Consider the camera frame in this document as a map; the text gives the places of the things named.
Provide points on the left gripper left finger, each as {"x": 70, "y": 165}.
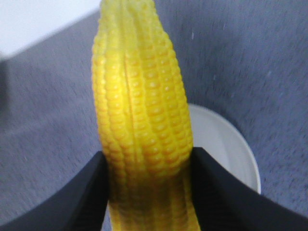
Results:
{"x": 79, "y": 206}

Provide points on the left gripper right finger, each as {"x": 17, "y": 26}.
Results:
{"x": 224, "y": 203}

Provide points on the bright yellow corn cob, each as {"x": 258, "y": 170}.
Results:
{"x": 143, "y": 120}

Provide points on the white round plate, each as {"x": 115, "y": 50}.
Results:
{"x": 225, "y": 144}

